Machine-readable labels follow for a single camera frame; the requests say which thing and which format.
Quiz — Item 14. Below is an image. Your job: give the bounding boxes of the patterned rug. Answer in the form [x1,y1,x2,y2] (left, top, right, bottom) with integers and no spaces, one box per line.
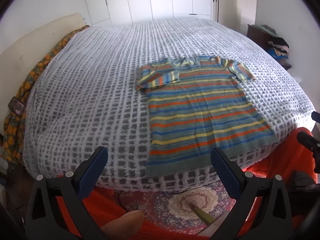
[120,177,240,230]

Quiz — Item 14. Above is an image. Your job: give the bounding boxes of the dark wooden nightstand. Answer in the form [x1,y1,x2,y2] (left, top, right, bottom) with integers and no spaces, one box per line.
[247,24,273,49]

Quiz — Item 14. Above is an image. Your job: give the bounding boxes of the smartphone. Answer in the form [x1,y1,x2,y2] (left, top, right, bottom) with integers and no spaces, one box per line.
[8,97,27,115]

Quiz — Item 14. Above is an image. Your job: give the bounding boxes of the pile of clothes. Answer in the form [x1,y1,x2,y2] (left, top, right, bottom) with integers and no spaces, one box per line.
[260,24,292,69]

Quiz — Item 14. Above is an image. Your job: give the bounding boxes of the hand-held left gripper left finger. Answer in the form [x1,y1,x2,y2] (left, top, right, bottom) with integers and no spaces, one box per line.
[25,146,110,240]

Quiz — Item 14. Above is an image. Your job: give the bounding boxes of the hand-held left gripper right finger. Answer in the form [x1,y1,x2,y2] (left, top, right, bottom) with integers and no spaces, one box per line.
[210,147,293,240]

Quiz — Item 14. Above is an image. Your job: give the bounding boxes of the olive green stick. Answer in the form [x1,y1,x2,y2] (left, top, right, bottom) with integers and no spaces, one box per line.
[189,200,217,225]

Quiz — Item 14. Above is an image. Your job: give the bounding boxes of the striped knit shirt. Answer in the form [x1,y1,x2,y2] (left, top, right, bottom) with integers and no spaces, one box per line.
[136,56,278,177]

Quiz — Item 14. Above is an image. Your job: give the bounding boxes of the white grey checked blanket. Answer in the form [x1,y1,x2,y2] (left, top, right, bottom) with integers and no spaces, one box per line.
[24,18,316,193]

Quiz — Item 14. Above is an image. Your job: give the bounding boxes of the orange knit cloth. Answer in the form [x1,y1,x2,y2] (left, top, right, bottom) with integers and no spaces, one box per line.
[82,127,318,240]

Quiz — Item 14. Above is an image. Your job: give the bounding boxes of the orange floral bedsheet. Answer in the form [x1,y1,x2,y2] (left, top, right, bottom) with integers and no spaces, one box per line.
[1,25,90,164]

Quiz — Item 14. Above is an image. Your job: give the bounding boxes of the cream headboard cushion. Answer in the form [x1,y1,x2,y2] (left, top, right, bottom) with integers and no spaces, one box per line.
[0,12,85,128]

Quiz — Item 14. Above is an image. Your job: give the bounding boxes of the person's left leg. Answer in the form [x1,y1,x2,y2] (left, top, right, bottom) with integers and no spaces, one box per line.
[101,210,145,240]

